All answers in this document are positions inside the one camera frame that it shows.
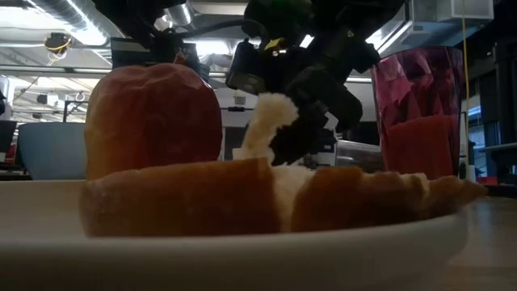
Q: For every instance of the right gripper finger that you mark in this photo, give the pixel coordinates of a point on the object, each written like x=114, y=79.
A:
x=297, y=141
x=319, y=111

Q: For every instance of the black monitor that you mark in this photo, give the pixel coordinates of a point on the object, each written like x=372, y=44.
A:
x=7, y=135

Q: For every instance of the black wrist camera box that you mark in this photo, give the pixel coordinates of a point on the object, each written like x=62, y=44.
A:
x=246, y=66

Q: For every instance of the white plastic container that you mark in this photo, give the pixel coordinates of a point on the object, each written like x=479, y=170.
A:
x=237, y=154

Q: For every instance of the black background stand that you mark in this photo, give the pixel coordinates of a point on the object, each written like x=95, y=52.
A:
x=74, y=106

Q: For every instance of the red apple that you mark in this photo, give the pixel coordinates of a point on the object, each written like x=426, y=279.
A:
x=153, y=117

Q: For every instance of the silver ceiling duct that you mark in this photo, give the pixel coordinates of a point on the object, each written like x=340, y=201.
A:
x=179, y=14
x=68, y=16

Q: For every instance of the blue bowl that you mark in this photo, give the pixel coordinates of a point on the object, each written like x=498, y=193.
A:
x=52, y=151

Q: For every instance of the bread slice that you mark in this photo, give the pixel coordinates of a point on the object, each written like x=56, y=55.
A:
x=182, y=198

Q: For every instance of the clear drinking glass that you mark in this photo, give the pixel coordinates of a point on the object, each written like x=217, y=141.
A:
x=359, y=155

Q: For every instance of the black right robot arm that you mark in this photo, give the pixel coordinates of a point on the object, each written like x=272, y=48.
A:
x=343, y=24

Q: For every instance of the dark background cabinet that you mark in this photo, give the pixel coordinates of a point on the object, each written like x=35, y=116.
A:
x=503, y=105

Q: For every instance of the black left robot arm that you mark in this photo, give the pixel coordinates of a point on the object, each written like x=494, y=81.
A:
x=133, y=14

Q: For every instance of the pink tumbler with juice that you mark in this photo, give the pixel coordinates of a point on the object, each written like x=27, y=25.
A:
x=418, y=121

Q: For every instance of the cream white plate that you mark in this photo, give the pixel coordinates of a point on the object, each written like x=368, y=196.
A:
x=242, y=260

